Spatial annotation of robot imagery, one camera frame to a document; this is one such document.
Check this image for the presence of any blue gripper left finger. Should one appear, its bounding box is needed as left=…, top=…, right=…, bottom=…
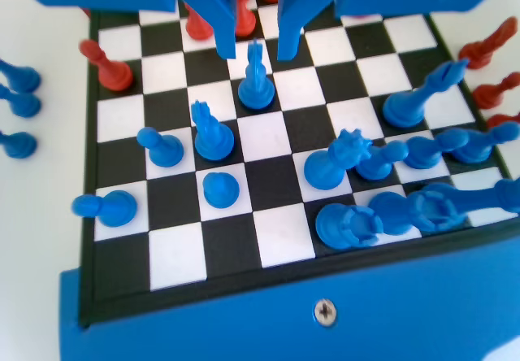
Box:
left=11, top=0, right=237, bottom=60

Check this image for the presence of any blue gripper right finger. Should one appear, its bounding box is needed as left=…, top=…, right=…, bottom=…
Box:
left=277, top=0, right=515, bottom=62

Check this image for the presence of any red chess pawn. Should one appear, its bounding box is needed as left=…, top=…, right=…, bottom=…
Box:
left=236, top=0, right=258, bottom=39
left=486, top=111, right=520, bottom=130
left=79, top=39, right=134, bottom=93
left=184, top=1, right=215, bottom=41
left=472, top=72, right=520, bottom=110

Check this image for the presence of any blue chess pawn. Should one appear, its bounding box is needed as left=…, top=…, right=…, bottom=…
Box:
left=0, top=131, right=38, bottom=159
left=136, top=127, right=184, bottom=169
left=448, top=121, right=520, bottom=165
left=71, top=189, right=138, bottom=228
left=0, top=84, right=41, bottom=118
left=404, top=128, right=468, bottom=171
left=356, top=140, right=410, bottom=181
left=201, top=172, right=241, bottom=210

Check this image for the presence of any blue chess queen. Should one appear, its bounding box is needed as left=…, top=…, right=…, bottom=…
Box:
left=303, top=128, right=373, bottom=191

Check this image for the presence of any red chess knight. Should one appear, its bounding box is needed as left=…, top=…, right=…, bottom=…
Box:
left=458, top=15, right=519, bottom=69

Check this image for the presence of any blue chess rook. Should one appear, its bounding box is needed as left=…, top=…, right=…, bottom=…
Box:
left=315, top=202, right=385, bottom=250
left=368, top=188, right=468, bottom=236

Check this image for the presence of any black and white chessboard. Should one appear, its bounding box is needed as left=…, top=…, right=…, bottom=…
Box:
left=77, top=0, right=514, bottom=329

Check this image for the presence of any silver plate screw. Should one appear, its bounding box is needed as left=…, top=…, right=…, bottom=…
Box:
left=313, top=298, right=338, bottom=325

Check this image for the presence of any blue board mounting plate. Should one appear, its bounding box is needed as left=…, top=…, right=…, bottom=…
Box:
left=58, top=230, right=520, bottom=361

